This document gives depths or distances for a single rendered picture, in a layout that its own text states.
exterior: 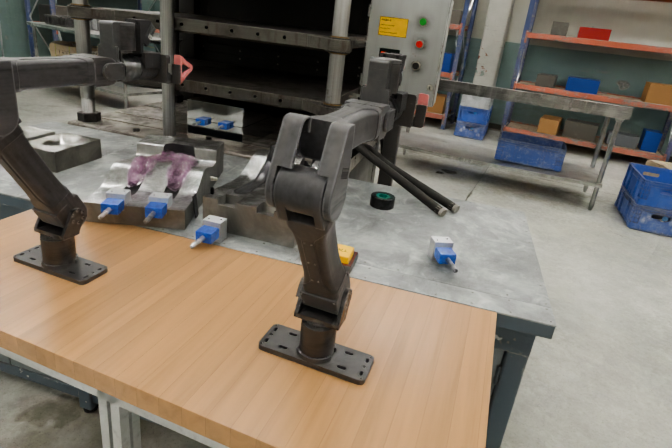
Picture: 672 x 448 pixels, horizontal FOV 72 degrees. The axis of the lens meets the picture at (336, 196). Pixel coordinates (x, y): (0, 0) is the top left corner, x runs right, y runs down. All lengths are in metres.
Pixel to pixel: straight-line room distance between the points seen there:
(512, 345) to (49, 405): 1.55
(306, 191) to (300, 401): 0.36
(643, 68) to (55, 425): 7.28
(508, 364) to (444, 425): 0.47
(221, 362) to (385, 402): 0.28
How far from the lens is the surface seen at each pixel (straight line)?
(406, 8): 1.90
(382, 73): 0.83
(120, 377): 0.85
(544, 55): 7.57
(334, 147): 0.57
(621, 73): 7.60
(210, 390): 0.81
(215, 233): 1.19
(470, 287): 1.17
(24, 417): 2.02
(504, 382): 1.28
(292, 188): 0.58
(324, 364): 0.84
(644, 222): 4.56
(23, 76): 0.99
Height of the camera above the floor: 1.36
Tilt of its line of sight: 21 degrees down
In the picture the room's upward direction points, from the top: 7 degrees clockwise
